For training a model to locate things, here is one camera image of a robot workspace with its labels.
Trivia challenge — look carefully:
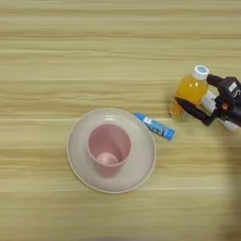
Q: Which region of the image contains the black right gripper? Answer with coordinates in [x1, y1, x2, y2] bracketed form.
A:
[174, 73, 241, 128]

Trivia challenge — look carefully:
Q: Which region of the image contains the white rectangular remote device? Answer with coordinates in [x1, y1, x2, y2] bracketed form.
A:
[200, 89, 241, 133]

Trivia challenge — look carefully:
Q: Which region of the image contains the orange juice bottle white cap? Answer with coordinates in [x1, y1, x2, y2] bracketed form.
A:
[169, 64, 211, 123]

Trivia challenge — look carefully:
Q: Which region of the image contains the blue tube with white print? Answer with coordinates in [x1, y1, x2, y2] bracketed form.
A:
[134, 111, 178, 142]

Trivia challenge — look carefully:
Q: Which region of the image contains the black box with white label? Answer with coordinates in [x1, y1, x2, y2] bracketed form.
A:
[217, 75, 241, 105]

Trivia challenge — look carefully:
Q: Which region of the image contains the beige round plate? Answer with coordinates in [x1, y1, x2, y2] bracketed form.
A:
[66, 107, 157, 195]

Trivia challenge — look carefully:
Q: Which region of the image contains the pink plastic cup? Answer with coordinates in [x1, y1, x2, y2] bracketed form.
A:
[86, 122, 133, 179]

